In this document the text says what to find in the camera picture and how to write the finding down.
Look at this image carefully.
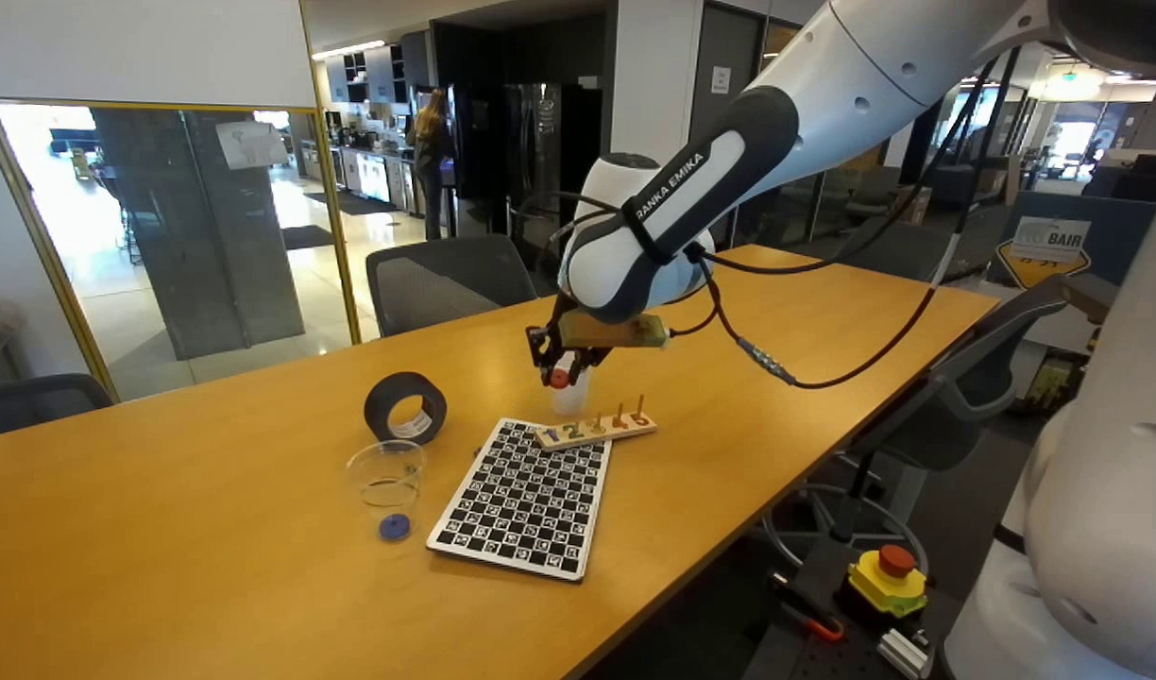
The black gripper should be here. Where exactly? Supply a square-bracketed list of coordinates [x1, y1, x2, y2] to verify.
[525, 323, 608, 388]

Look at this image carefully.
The blue round disc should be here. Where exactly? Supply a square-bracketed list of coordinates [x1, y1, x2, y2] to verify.
[379, 514, 410, 543]

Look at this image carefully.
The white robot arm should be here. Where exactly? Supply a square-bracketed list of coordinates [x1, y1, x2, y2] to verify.
[560, 0, 1156, 680]

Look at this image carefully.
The white paper cup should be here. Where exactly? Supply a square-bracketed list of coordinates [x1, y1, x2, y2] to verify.
[550, 383, 590, 420]

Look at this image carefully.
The transparent plastic cup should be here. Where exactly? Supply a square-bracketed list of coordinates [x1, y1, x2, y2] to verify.
[345, 437, 426, 514]

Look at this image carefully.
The wooden number peg board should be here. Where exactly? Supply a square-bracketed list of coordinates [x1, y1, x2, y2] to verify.
[533, 403, 657, 449]

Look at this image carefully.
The grey office chair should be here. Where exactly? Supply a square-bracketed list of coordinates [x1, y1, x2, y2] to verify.
[366, 233, 537, 335]

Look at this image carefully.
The checkerboard calibration board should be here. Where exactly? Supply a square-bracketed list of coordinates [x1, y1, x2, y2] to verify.
[426, 420, 610, 582]

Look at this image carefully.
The black tape roll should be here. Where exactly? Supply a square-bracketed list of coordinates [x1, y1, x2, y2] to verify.
[363, 370, 450, 444]

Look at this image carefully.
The yellow red emergency stop button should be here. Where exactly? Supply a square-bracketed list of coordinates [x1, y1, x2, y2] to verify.
[846, 543, 924, 619]

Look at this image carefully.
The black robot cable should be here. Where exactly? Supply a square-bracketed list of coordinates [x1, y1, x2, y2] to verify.
[666, 50, 1025, 391]

